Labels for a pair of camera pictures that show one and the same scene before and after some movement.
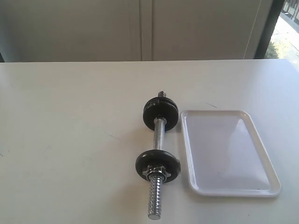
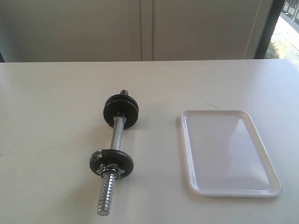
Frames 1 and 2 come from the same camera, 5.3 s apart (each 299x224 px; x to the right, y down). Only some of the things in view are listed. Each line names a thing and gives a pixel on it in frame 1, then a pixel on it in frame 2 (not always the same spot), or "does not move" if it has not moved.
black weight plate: [169, 161] → [111, 156]
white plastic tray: [225, 156] does not move
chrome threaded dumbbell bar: [155, 187] → [110, 185]
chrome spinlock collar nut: [160, 171] → [109, 171]
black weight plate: [160, 103] → [121, 101]
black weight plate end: [160, 107] → [121, 104]
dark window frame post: [275, 9] does not move
